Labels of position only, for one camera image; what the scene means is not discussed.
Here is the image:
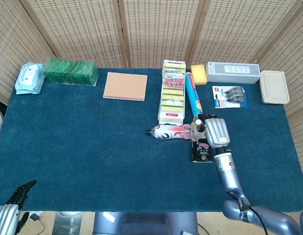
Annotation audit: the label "white power strip box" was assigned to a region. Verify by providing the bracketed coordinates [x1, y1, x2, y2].
[205, 61, 261, 84]

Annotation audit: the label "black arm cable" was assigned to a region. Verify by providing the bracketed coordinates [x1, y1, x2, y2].
[249, 207, 268, 235]

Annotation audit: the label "shiny metal floor plate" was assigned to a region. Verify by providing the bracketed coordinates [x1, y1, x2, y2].
[52, 211, 83, 235]

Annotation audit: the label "black luncheon meat can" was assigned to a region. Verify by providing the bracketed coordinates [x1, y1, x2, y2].
[190, 137, 215, 164]

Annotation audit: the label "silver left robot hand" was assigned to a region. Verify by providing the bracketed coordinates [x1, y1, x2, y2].
[0, 180, 38, 235]

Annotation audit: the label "dark blue table cloth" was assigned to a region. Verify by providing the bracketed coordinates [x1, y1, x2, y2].
[0, 67, 303, 213]

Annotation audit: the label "light blue wet wipes pack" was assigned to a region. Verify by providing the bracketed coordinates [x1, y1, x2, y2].
[15, 61, 46, 95]

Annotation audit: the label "clear box green tea bags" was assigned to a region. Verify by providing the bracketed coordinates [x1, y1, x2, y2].
[42, 58, 99, 87]

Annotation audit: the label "clear glass bottle white cap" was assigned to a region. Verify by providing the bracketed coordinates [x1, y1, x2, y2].
[193, 119, 206, 138]

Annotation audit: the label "pink white drink bottle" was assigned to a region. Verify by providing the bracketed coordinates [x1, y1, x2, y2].
[146, 123, 195, 141]

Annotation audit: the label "grey-blue robot torso base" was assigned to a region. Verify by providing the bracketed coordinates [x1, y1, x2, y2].
[93, 211, 199, 235]

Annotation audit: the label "correction tape blister pack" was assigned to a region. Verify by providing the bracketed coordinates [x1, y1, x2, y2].
[211, 85, 249, 109]

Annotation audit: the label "woven wooden folding screen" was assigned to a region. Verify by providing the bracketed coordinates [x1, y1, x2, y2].
[0, 0, 303, 172]

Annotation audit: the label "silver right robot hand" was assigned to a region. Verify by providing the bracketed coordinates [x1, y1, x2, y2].
[195, 113, 232, 148]

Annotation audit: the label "yellow sponge multipack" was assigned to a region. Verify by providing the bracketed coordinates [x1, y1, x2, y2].
[158, 59, 187, 125]

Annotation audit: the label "kraft spiral notebook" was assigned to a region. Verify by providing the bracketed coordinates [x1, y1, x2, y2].
[103, 71, 148, 101]

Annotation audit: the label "beige lidded food container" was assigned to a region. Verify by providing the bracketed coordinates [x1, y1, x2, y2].
[260, 70, 290, 105]

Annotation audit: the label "yellow sponge block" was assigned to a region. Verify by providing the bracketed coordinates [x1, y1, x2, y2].
[190, 64, 208, 86]

